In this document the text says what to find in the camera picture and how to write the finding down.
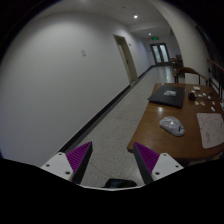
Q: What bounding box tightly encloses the pale side door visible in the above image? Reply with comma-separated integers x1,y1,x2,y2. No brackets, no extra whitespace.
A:
112,34,139,85

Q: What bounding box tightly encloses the transparent grey computer mouse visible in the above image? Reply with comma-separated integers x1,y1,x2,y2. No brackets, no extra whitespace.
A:
159,115,186,137

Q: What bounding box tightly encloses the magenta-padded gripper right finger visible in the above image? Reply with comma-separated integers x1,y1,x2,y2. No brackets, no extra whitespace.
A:
132,141,185,185

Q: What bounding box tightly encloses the glass double door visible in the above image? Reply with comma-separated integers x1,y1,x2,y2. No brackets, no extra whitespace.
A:
149,42,171,66

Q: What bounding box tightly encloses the metal railing with wooden handrail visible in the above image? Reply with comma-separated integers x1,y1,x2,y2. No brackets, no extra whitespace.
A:
206,58,224,98

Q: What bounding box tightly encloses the wooden armchair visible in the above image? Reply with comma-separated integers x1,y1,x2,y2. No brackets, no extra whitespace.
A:
173,66,209,86

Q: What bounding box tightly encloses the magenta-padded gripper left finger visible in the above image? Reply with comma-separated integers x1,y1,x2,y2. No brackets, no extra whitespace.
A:
40,141,94,185

